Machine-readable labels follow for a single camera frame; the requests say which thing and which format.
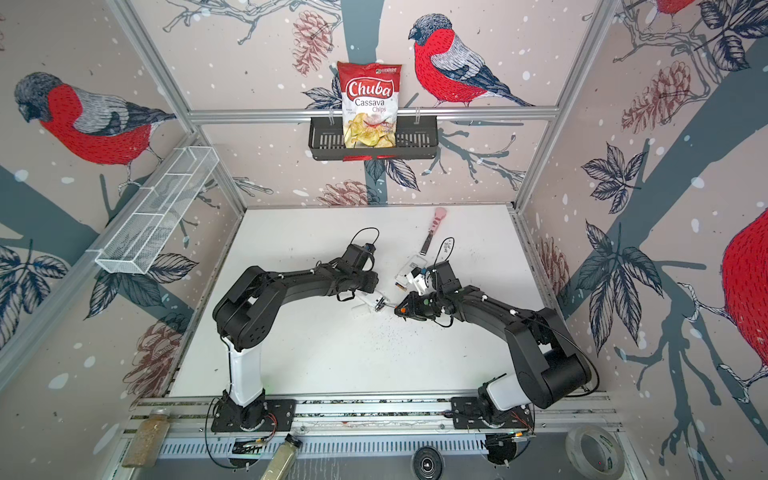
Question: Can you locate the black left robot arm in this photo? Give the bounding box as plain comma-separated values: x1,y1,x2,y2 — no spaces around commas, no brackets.
213,243,379,422

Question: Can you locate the clear tape roll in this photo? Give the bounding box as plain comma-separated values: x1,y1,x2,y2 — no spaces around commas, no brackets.
565,425,626,480

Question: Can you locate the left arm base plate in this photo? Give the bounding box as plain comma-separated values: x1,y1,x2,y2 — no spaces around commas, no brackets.
210,395,297,433

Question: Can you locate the white mesh wire tray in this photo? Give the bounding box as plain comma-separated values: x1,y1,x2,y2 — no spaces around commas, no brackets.
95,146,219,274

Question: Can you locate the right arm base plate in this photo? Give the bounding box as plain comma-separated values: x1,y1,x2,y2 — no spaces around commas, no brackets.
443,396,534,430

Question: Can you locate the black wire basket shelf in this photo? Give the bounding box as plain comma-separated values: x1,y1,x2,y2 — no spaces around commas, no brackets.
309,114,439,161

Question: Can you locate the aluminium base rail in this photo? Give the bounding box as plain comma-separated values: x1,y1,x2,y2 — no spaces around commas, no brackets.
113,393,622,468

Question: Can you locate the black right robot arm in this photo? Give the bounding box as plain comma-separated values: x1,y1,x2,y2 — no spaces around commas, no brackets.
394,261,592,411

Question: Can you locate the red cassava chips bag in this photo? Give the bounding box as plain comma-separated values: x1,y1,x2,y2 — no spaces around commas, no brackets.
337,62,402,148

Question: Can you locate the white remote control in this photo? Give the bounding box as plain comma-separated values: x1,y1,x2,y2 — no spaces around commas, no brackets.
395,255,427,285
356,290,390,312

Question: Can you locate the white battery cover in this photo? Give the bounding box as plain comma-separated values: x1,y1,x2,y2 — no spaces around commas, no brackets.
351,304,372,318

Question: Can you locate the brown grain filled bottle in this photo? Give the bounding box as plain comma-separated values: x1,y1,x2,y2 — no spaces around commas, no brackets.
121,408,170,468

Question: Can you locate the beige grain filled bottle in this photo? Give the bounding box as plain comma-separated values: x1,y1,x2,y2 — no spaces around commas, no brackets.
261,434,303,480

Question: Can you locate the orange black screwdriver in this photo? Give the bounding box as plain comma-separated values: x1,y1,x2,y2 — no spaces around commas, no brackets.
376,300,407,317

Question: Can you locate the black round speaker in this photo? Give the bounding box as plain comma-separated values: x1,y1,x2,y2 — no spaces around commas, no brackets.
411,446,444,480

